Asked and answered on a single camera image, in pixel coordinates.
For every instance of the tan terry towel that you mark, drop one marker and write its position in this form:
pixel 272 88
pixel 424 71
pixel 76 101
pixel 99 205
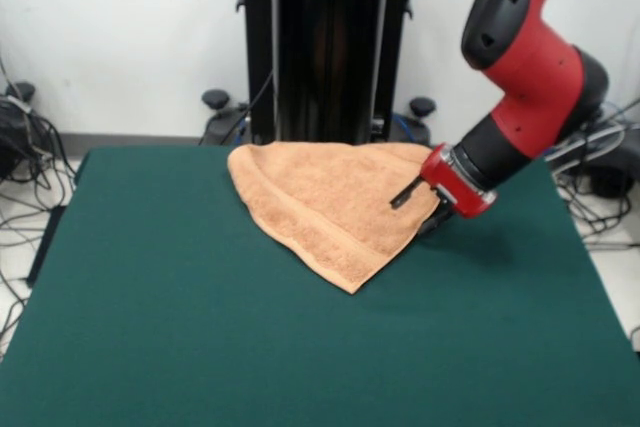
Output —
pixel 330 197

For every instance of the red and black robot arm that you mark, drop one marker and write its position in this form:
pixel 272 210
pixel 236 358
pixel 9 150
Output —
pixel 530 72

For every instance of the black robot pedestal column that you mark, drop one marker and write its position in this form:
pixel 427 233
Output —
pixel 325 47

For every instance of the dark green tablecloth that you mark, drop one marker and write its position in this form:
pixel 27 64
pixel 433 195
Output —
pixel 150 322

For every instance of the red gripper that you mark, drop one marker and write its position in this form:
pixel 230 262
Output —
pixel 450 182

